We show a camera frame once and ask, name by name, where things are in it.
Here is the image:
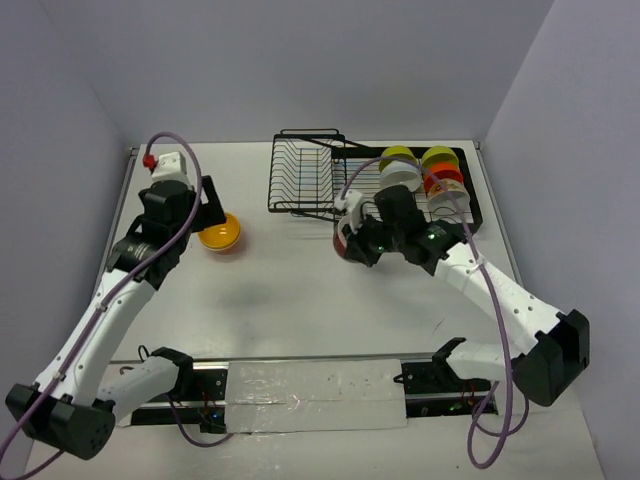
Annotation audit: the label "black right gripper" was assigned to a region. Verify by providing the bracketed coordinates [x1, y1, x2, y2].
[342, 209, 404, 267]

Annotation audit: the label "yellow plastic bowl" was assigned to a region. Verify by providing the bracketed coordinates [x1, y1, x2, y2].
[198, 212, 242, 248]

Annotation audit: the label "plain white bowl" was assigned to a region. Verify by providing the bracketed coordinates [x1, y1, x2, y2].
[379, 160, 422, 192]

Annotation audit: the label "white bowl flower pattern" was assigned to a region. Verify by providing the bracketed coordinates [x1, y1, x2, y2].
[424, 177, 471, 217]

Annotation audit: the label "white bowl orange yellow stripes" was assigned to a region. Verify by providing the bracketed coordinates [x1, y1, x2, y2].
[333, 216, 368, 265]

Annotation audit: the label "orange plastic bowl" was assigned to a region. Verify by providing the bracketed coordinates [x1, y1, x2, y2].
[423, 162, 464, 191]

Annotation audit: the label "lime green plastic bowl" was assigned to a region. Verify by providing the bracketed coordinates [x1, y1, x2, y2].
[421, 145, 459, 170]

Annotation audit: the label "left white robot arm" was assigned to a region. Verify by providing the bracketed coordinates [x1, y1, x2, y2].
[5, 176, 226, 460]

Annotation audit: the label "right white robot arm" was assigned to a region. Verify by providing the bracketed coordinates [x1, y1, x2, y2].
[334, 185, 590, 407]

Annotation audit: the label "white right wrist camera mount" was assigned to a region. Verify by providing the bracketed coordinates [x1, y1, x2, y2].
[334, 189, 365, 233]

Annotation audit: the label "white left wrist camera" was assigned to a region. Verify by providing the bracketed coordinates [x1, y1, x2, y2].
[142, 151, 189, 186]

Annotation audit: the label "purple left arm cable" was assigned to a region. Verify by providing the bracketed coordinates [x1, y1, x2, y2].
[0, 131, 236, 480]

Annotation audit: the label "aluminium table edge rail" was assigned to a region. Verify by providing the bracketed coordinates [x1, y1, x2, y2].
[73, 145, 139, 365]

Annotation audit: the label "black wire dish rack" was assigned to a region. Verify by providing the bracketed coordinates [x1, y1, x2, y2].
[267, 129, 484, 233]

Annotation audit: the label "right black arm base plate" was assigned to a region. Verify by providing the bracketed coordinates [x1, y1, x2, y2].
[393, 359, 497, 418]

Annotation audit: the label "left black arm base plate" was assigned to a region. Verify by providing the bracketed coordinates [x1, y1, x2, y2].
[127, 363, 228, 435]

